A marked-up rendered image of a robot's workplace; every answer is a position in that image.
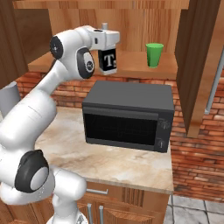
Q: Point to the wooden drawer front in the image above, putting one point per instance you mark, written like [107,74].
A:
[140,199]

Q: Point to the wooden cabinet door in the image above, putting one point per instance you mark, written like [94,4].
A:
[10,43]
[192,58]

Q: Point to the dark grey toaster oven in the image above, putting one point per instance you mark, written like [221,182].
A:
[128,116]

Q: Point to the wooden wall cabinet body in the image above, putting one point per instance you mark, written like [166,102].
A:
[137,23]

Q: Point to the black liquor bottle white label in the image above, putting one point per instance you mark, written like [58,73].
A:
[108,61]

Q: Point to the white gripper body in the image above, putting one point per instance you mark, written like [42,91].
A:
[112,37]

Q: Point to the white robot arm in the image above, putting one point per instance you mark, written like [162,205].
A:
[29,119]

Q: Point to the green plastic cup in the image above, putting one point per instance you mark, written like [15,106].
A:
[154,56]

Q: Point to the wooden base cupboard door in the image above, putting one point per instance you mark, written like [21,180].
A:
[128,217]
[40,211]

